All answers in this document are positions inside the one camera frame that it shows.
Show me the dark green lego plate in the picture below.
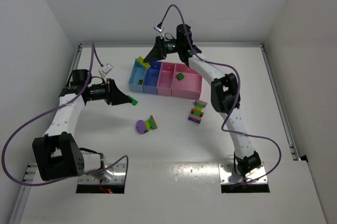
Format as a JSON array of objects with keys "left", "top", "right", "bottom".
[{"left": 130, "top": 97, "right": 138, "bottom": 106}]

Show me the lime green square lego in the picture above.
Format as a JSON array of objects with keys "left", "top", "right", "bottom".
[{"left": 136, "top": 56, "right": 151, "bottom": 70}]

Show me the dark green square lego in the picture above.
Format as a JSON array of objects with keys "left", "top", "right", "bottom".
[{"left": 176, "top": 73, "right": 185, "bottom": 81}]

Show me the purple rounded lego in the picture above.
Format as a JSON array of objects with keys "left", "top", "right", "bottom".
[{"left": 136, "top": 120, "right": 147, "bottom": 134}]

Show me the orange brown lego plate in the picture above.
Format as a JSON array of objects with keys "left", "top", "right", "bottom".
[{"left": 149, "top": 115, "right": 157, "bottom": 130}]

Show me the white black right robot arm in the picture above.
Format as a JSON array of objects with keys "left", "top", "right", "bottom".
[{"left": 144, "top": 24, "right": 261, "bottom": 181}]

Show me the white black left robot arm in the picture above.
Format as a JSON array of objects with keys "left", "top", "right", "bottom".
[{"left": 32, "top": 70, "right": 134, "bottom": 182}]

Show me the light blue bin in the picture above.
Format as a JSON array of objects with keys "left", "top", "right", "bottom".
[{"left": 128, "top": 60, "right": 146, "bottom": 92}]

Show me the dark blue bin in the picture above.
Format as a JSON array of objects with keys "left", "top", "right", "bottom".
[{"left": 143, "top": 61, "right": 162, "bottom": 94}]

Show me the small pink bin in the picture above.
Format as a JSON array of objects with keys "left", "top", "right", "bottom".
[{"left": 157, "top": 62, "right": 175, "bottom": 96}]

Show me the large pink bin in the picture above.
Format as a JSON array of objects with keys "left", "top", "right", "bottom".
[{"left": 172, "top": 64, "right": 202, "bottom": 100}]

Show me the lego stack on table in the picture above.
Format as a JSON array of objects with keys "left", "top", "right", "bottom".
[{"left": 188, "top": 100, "right": 207, "bottom": 124}]

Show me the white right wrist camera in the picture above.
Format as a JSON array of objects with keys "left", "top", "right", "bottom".
[{"left": 154, "top": 23, "right": 164, "bottom": 33}]

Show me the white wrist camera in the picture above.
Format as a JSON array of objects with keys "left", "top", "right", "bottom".
[
  {"left": 100, "top": 63, "right": 113, "bottom": 76},
  {"left": 154, "top": 23, "right": 164, "bottom": 33}
]

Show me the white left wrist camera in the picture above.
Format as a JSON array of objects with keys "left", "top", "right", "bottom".
[{"left": 100, "top": 63, "right": 113, "bottom": 76}]

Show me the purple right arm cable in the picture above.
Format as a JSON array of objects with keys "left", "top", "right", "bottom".
[{"left": 154, "top": 4, "right": 281, "bottom": 188}]

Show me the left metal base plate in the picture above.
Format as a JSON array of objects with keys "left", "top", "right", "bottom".
[{"left": 77, "top": 162, "right": 127, "bottom": 186}]

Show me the metal base plate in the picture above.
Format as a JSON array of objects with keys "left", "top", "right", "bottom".
[
  {"left": 77, "top": 162, "right": 127, "bottom": 186},
  {"left": 219, "top": 162, "right": 269, "bottom": 186}
]

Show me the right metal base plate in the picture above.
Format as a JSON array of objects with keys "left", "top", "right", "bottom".
[{"left": 219, "top": 162, "right": 269, "bottom": 186}]

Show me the aluminium frame rail right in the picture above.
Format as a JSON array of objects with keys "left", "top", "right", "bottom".
[{"left": 261, "top": 43, "right": 301, "bottom": 161}]

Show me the aluminium frame rail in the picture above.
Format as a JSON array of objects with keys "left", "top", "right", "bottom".
[
  {"left": 261, "top": 43, "right": 301, "bottom": 161},
  {"left": 10, "top": 44, "right": 83, "bottom": 224}
]

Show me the aluminium frame rail left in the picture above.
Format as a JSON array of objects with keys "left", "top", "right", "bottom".
[{"left": 10, "top": 44, "right": 83, "bottom": 224}]

